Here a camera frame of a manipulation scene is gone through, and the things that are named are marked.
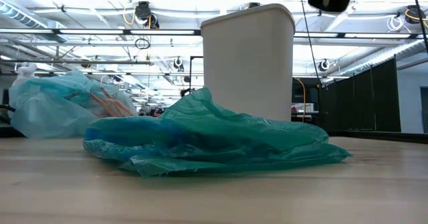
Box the black slanted pole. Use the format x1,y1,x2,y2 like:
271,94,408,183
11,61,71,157
410,0,428,55

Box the white trash bin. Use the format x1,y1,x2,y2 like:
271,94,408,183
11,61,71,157
200,3,296,122

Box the black partition panels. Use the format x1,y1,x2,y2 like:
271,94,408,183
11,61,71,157
316,55,402,133

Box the yellow cable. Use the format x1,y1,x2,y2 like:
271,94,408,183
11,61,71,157
294,78,307,123

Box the thin black hanging cable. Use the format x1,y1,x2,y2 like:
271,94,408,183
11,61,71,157
298,0,324,85

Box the teal plastic bag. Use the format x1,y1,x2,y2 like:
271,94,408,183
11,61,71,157
82,87,352,178

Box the light blue trash bag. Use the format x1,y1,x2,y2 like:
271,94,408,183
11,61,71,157
8,70,138,140

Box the black monitor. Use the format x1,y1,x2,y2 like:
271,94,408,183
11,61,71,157
292,78,321,104

